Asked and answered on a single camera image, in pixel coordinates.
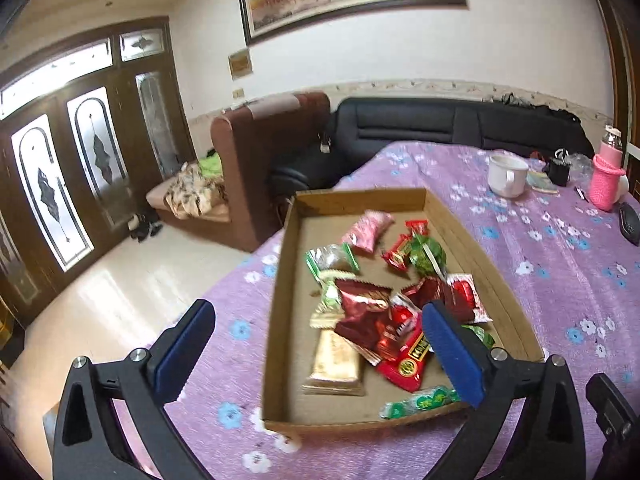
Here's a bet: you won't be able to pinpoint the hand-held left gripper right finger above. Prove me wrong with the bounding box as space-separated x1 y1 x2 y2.
422 301 586 480

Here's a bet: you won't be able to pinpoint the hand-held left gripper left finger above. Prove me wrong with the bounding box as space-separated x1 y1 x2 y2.
52 299 216 480

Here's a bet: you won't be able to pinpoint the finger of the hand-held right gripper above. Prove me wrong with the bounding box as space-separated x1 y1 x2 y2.
585 372 640 480

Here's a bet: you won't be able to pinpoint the green pea snack packet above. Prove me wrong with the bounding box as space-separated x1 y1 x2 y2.
461 323 497 351

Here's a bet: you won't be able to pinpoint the large red packet green label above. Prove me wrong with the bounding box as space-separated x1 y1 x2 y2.
372 304 437 395

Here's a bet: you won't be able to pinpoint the white packet red print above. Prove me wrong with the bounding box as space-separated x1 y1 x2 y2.
446 272 494 325

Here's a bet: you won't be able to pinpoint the red foil snack packet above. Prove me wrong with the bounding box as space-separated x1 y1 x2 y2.
401 274 453 318
333 278 395 341

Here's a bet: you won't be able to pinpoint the green candy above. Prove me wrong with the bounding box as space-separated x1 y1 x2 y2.
407 236 448 280

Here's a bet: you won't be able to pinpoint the long red packet gold label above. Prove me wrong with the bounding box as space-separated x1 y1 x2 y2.
381 234 415 272

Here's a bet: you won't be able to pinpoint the beige cracker packet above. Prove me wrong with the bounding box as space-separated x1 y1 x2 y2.
301 310 367 397

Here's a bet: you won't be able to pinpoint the small green white packet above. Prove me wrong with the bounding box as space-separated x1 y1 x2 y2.
319 279 347 313

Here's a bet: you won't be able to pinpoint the clear packet green edges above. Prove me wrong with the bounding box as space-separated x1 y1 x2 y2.
305 243 362 277

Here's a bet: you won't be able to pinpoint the cardboard tray box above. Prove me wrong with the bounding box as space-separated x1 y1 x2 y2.
261 187 546 436

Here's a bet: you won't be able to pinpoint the purple floral tablecloth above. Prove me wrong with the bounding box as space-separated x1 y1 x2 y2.
112 141 640 480

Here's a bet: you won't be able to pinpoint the crumpled floral cloth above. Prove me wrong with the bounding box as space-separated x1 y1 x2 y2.
165 162 228 218

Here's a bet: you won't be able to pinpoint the white mug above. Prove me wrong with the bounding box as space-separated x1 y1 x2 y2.
487 152 529 200

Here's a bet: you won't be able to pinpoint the green cloth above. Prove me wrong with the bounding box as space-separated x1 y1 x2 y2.
197 152 223 178

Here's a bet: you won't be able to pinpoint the black glasses case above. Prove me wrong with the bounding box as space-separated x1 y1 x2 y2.
619 202 640 246

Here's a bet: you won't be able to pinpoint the black small device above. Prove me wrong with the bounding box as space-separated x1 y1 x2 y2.
547 149 572 187

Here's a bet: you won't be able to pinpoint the brown armchair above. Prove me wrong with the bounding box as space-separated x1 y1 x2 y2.
145 91 331 253

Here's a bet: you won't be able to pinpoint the wooden door with glass panels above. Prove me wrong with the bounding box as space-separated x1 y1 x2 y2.
0 17 196 326

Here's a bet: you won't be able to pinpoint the bottle with pink knitted sleeve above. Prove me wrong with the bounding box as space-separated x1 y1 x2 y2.
588 125 626 211

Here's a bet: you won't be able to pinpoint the black leather sofa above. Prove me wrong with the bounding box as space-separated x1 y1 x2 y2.
270 97 596 201

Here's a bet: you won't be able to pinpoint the black bag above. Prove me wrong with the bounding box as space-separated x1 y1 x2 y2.
535 105 596 146

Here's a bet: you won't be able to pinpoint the wooden cabinet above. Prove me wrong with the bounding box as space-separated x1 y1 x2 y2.
590 0 640 161

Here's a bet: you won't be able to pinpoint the small wall plaque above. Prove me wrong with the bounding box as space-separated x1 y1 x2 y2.
228 49 251 80

